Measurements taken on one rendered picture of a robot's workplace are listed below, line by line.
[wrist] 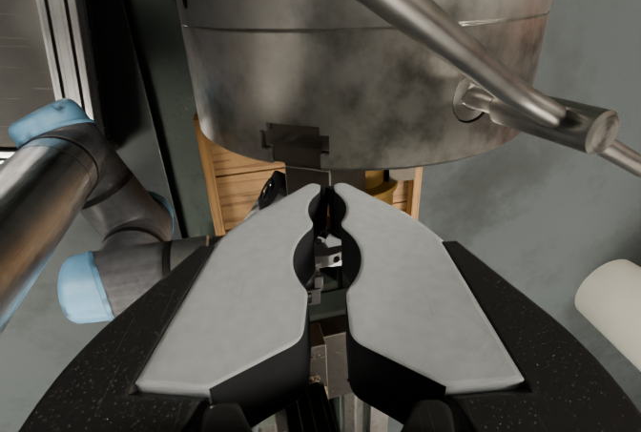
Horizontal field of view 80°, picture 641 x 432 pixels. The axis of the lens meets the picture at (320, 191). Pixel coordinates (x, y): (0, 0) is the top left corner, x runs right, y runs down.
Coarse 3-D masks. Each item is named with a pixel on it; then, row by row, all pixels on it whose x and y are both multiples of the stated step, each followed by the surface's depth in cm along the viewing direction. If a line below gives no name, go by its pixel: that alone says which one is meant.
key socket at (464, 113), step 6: (462, 84) 24; (468, 84) 25; (474, 84) 25; (456, 90) 24; (462, 90) 25; (456, 96) 25; (462, 96) 25; (456, 102) 25; (456, 108) 25; (462, 108) 25; (468, 108) 26; (456, 114) 25; (462, 114) 26; (468, 114) 26; (474, 114) 26; (462, 120) 26; (468, 120) 26
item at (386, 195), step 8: (368, 176) 41; (376, 176) 41; (384, 176) 44; (368, 184) 41; (376, 184) 42; (384, 184) 42; (392, 184) 42; (368, 192) 41; (376, 192) 41; (384, 192) 40; (392, 192) 41; (384, 200) 42; (392, 200) 44; (328, 208) 43; (328, 216) 45; (328, 224) 45
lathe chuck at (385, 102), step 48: (192, 48) 29; (240, 48) 25; (288, 48) 23; (336, 48) 23; (384, 48) 22; (528, 48) 26; (240, 96) 27; (288, 96) 25; (336, 96) 24; (384, 96) 24; (432, 96) 24; (240, 144) 29; (336, 144) 25; (384, 144) 25; (432, 144) 26; (480, 144) 27
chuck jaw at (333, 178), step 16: (272, 128) 27; (288, 128) 27; (304, 128) 26; (272, 144) 28; (288, 144) 27; (304, 144) 27; (320, 144) 26; (288, 160) 28; (304, 160) 27; (288, 176) 30; (304, 176) 30; (320, 176) 29; (336, 176) 30; (352, 176) 35; (288, 192) 31
